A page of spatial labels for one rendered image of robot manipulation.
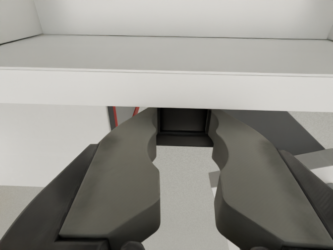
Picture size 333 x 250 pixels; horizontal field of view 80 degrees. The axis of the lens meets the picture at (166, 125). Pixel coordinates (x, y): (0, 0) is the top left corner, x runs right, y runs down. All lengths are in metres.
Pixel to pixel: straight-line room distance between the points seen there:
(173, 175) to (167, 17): 1.34
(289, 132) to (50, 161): 0.51
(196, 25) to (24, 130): 0.30
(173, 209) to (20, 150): 1.46
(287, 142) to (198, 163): 0.92
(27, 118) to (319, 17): 0.36
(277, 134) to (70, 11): 0.48
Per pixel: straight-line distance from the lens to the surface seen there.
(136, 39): 0.16
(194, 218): 1.85
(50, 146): 0.38
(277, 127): 0.57
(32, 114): 0.36
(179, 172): 1.44
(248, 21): 0.18
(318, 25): 0.21
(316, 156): 0.44
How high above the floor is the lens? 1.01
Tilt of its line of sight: 58 degrees down
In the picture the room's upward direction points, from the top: 176 degrees counter-clockwise
